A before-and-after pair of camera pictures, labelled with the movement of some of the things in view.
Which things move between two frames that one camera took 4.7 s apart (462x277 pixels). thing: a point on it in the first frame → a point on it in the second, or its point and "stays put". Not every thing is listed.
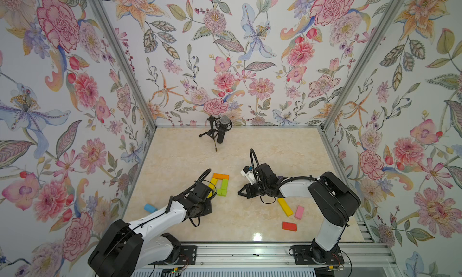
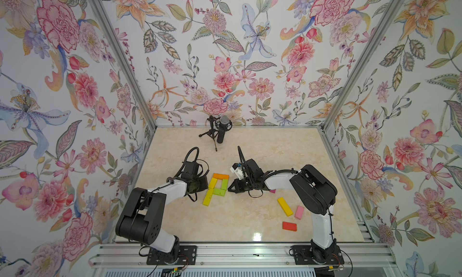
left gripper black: (209, 208) → (204, 184)
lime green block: (224, 184) stays put
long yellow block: (285, 206) stays put
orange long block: (220, 176) stays put
